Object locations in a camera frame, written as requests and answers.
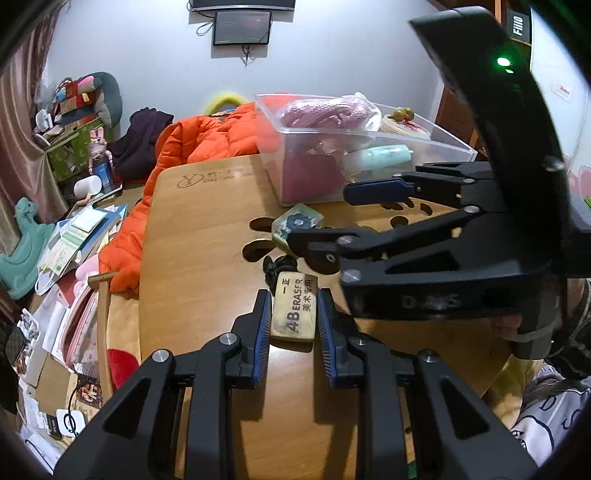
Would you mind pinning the wooden desk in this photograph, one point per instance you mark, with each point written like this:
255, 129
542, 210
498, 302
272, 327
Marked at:
207, 286

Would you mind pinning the dark purple cloth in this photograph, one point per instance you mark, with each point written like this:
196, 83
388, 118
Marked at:
141, 138

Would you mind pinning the teal rocking horse toy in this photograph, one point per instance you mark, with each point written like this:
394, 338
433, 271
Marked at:
25, 249

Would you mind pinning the pink pencil case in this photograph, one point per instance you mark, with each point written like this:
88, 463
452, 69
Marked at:
83, 327

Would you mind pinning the small green patterned box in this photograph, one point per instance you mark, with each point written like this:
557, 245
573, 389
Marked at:
295, 220

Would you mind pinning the person's right forearm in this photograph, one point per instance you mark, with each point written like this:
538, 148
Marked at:
575, 341

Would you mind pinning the small wall monitor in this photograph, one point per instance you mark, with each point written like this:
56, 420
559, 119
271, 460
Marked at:
242, 27

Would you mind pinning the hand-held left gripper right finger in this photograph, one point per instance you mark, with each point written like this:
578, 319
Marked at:
325, 337

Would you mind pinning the mint green tube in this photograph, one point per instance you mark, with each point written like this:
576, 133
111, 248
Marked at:
378, 157

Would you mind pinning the small wall sticker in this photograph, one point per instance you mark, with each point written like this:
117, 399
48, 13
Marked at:
564, 91

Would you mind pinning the gold gourd charm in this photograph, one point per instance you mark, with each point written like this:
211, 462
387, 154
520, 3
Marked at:
399, 114

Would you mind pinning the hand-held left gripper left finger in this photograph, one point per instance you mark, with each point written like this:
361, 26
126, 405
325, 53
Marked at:
263, 337

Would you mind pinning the wooden post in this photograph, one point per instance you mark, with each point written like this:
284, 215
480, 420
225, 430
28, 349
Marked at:
105, 332

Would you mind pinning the patchwork fabric bag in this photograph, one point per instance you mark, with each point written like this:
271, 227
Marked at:
76, 99

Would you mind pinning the small black clip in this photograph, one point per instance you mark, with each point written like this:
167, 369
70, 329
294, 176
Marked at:
277, 267

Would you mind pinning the white charger pad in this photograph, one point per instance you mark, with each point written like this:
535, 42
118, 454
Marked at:
71, 421

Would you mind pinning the person's printed pajama pants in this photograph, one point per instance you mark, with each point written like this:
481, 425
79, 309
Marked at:
549, 415

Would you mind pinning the pink rabbit bottle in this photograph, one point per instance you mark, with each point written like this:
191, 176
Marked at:
100, 166

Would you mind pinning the red cloth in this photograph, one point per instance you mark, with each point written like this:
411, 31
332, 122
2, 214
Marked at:
123, 369

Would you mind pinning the orange puffer jacket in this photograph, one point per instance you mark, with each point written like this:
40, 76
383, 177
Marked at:
194, 138

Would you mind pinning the green storage box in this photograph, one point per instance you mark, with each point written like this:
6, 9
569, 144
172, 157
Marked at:
74, 154

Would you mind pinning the person's right hand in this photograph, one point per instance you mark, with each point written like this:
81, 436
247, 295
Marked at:
503, 328

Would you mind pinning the pile of books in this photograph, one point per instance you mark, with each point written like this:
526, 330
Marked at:
78, 240

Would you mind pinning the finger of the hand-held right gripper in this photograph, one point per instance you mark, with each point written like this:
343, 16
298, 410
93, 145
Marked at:
332, 242
374, 191

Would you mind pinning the pink curtain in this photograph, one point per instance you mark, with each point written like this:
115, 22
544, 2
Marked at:
23, 138

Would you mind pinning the pink heart wall sticker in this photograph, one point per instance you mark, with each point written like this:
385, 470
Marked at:
581, 189

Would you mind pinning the white cup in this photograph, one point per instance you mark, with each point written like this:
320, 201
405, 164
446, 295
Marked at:
87, 187

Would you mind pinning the pink plush item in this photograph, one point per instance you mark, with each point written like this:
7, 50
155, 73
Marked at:
87, 268

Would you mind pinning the grey plush toy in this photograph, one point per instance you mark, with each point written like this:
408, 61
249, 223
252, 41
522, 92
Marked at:
110, 94

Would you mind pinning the clear plastic storage box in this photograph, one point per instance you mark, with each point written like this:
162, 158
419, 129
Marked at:
272, 138

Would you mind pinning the black box on shelf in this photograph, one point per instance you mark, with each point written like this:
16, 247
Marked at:
518, 25

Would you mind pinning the beige eraser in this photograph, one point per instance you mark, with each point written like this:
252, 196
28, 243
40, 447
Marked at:
293, 309

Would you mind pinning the small white fan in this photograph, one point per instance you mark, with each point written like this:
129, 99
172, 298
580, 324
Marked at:
44, 120

